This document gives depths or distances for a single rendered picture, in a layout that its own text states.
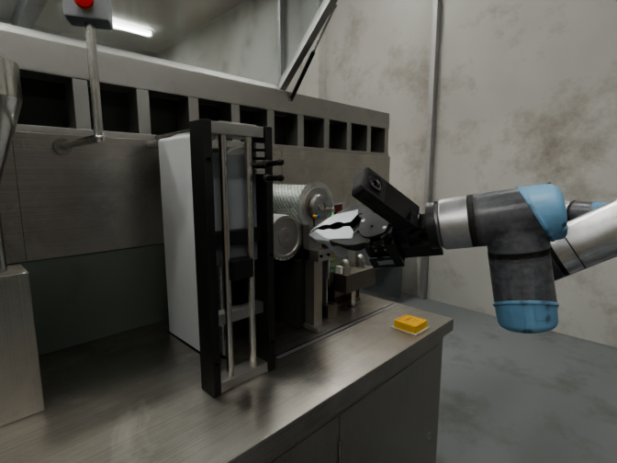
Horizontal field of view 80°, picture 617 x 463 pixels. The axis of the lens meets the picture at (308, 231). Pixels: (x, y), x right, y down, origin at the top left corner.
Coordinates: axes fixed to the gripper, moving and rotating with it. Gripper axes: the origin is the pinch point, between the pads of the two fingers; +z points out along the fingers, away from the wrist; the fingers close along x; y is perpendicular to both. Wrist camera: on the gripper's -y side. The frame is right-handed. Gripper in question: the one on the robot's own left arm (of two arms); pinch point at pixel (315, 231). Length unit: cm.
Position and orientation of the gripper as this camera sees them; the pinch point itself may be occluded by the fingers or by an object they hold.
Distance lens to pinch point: 62.7
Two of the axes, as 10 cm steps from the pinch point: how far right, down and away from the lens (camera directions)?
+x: 2.4, -7.5, 6.1
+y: 4.3, 6.5, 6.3
